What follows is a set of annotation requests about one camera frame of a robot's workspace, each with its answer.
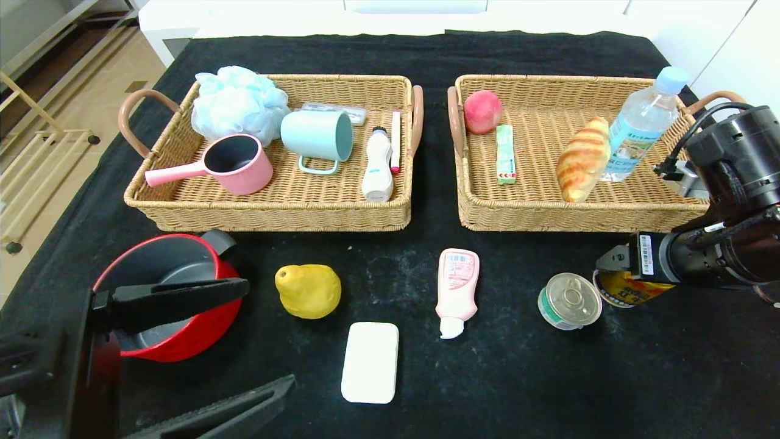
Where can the clear water bottle blue cap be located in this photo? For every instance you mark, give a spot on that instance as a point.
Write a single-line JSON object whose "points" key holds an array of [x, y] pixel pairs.
{"points": [[640, 127]]}

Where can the black table cloth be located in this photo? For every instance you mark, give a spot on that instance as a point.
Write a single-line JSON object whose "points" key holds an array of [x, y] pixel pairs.
{"points": [[487, 378]]}

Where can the thin pink and white stick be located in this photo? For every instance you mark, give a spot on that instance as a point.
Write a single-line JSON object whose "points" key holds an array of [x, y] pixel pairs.
{"points": [[396, 139]]}

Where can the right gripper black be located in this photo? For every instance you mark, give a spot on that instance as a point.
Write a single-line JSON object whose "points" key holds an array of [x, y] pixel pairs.
{"points": [[646, 254]]}

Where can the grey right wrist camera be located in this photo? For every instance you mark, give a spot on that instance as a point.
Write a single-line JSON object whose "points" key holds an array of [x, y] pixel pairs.
{"points": [[691, 183]]}

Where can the yellow pear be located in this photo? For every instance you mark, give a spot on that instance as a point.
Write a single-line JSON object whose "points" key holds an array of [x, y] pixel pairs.
{"points": [[311, 292]]}

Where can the green chewing gum pack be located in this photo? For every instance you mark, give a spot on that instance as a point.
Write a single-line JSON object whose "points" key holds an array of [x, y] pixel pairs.
{"points": [[505, 154]]}

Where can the clear plastic flat case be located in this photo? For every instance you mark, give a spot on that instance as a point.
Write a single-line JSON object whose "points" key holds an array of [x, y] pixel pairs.
{"points": [[341, 112]]}

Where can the small tin can green label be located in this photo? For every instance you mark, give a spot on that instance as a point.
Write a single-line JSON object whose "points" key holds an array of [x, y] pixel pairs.
{"points": [[570, 299]]}

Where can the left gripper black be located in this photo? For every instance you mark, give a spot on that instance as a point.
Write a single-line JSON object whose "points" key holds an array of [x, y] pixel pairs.
{"points": [[99, 341]]}

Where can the white bottle with black tip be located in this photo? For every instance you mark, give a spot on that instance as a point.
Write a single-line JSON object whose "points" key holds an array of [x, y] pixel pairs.
{"points": [[378, 169]]}

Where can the pink lotion tube white cap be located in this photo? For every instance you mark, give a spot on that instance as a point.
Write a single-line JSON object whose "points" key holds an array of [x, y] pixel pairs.
{"points": [[458, 286]]}

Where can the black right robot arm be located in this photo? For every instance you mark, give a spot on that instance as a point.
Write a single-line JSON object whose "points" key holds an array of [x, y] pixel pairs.
{"points": [[743, 152]]}

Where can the pink plastic water scoop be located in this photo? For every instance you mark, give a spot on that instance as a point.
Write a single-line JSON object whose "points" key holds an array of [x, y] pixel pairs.
{"points": [[250, 175]]}

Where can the white cabinet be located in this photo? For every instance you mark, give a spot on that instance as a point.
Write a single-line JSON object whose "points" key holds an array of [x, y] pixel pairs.
{"points": [[274, 18]]}

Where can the pink peach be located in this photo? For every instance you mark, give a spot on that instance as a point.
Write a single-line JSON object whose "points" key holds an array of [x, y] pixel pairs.
{"points": [[482, 113]]}

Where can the light blue mesh bath pouf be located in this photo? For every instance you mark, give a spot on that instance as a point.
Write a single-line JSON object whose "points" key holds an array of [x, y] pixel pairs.
{"points": [[237, 102]]}

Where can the grey metal shelf frame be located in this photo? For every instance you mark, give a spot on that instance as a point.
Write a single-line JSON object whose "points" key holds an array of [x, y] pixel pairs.
{"points": [[30, 24]]}

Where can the yellow drink can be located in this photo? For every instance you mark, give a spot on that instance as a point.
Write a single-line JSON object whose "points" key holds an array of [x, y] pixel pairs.
{"points": [[627, 292]]}

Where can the white soap bar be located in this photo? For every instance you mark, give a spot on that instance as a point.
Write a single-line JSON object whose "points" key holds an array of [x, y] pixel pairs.
{"points": [[370, 363]]}

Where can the golden striped bread roll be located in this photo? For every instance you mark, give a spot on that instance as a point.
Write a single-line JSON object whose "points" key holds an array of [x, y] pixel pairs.
{"points": [[582, 160]]}

